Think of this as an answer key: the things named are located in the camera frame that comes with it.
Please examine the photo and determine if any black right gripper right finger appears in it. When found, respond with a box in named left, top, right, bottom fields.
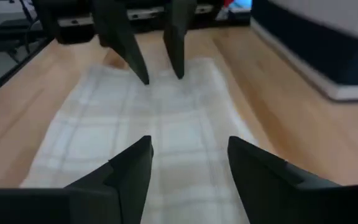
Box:
left=227, top=135, right=358, bottom=224

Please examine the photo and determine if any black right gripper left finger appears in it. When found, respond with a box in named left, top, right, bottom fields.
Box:
left=0, top=135, right=154, bottom=224

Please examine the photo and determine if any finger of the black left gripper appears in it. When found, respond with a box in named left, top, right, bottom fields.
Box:
left=162, top=0, right=198, bottom=80
left=91, top=0, right=151, bottom=86

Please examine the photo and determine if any white towel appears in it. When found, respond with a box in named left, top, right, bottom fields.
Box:
left=20, top=57, right=259, bottom=224

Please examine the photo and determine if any navy white striped fabric bin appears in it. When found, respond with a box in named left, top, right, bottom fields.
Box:
left=250, top=0, right=358, bottom=102

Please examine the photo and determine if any black aluminium table frame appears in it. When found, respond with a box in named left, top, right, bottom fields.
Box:
left=0, top=34, right=54, bottom=105

